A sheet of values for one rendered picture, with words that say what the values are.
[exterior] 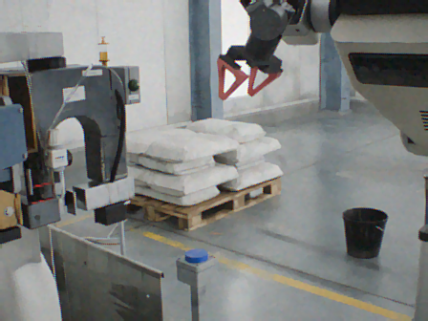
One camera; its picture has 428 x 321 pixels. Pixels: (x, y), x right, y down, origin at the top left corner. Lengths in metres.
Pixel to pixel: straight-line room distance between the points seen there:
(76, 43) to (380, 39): 5.16
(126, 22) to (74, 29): 0.71
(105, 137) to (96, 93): 0.11
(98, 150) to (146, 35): 5.41
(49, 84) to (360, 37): 0.64
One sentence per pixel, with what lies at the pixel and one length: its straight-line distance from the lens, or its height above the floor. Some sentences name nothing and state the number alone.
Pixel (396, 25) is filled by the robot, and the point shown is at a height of 1.41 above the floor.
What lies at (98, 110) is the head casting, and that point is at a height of 1.24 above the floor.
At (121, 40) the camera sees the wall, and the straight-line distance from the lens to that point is 6.41.
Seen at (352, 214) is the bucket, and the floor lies 0.22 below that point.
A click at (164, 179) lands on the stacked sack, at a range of 4.02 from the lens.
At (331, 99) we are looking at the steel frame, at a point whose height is 0.22.
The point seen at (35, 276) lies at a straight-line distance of 1.54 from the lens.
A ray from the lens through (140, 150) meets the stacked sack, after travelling 4.11.
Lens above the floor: 1.40
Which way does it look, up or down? 14 degrees down
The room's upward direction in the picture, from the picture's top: 1 degrees counter-clockwise
